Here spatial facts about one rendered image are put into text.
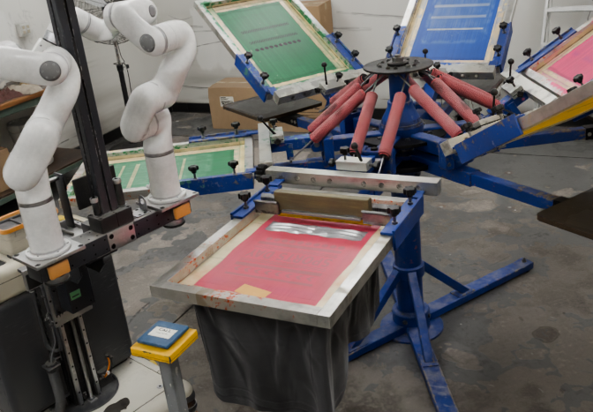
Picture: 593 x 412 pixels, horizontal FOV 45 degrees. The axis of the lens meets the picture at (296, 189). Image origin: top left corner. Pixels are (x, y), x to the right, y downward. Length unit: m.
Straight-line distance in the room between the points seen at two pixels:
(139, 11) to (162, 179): 0.53
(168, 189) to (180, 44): 0.48
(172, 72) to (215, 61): 5.39
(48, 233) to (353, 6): 4.99
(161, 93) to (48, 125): 0.39
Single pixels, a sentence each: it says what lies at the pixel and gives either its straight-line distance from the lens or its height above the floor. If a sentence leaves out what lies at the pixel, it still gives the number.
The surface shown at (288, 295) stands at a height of 0.96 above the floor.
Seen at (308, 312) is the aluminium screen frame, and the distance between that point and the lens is 1.90.
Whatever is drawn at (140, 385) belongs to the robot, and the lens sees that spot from 3.01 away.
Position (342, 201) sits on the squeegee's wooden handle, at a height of 1.05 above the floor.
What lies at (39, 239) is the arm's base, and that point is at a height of 1.19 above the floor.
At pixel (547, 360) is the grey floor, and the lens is 3.44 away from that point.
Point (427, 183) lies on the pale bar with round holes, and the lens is 2.53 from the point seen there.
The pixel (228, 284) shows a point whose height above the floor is 0.95.
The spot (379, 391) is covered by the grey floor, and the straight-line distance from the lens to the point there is 3.23.
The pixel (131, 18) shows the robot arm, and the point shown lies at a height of 1.73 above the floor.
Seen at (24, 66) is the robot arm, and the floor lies 1.68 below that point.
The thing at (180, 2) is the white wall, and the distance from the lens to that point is 7.64.
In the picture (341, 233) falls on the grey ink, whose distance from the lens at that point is 2.38.
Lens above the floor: 1.99
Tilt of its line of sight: 22 degrees down
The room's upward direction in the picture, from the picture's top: 6 degrees counter-clockwise
